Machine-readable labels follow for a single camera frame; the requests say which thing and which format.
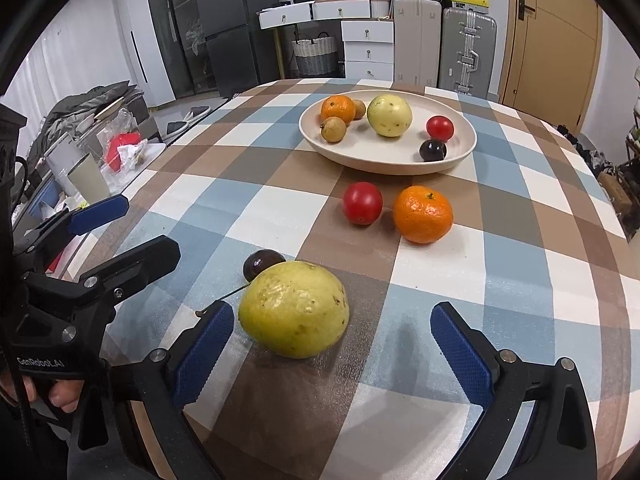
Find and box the dark cherry with stem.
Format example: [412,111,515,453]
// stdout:
[195,249,285,318]

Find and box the yellow guava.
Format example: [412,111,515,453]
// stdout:
[239,261,350,360]
[367,93,412,139]

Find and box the large orange tangerine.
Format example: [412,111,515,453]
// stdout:
[393,185,454,245]

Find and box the red tomato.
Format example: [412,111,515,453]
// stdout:
[426,115,454,142]
[342,182,383,226]

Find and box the small brown longan fruit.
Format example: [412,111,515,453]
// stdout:
[320,117,347,143]

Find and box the left hand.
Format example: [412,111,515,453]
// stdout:
[1,370,84,413]

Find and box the red object in bag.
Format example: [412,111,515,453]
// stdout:
[104,131,144,172]

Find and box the cluttered side cabinet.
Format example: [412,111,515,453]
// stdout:
[26,80,152,171]

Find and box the checkered tablecloth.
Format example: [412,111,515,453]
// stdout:
[67,79,639,479]

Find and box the black refrigerator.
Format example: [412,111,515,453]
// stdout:
[196,0,279,98]

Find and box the small orange tangerine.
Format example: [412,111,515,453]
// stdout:
[320,94,356,125]

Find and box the woven laundry basket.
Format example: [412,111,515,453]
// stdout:
[292,36,338,77]

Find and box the cream round plate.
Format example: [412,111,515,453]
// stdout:
[298,88,477,176]

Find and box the small brown fruit behind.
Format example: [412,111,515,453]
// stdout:
[354,100,367,120]

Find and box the dark plum on plate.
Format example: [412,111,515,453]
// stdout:
[419,139,447,162]

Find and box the yellow guava on plate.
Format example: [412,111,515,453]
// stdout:
[367,93,412,139]

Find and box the white drawer desk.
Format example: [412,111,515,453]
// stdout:
[258,0,395,81]

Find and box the beige suitcase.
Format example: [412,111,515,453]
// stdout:
[393,0,442,87]

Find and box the wooden door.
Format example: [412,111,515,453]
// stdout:
[501,0,602,132]

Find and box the silver aluminium suitcase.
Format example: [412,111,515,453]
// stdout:
[438,8,497,99]

